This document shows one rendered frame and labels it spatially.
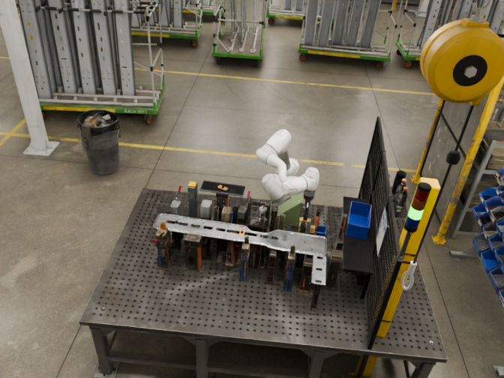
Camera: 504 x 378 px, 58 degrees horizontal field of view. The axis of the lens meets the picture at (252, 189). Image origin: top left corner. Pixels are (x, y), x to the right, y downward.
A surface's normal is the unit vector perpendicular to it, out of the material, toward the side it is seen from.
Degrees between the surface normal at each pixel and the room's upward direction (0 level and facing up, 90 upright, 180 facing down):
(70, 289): 0
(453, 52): 85
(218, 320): 0
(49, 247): 0
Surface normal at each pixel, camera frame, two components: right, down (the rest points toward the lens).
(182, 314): 0.06, -0.81
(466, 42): -0.13, 0.44
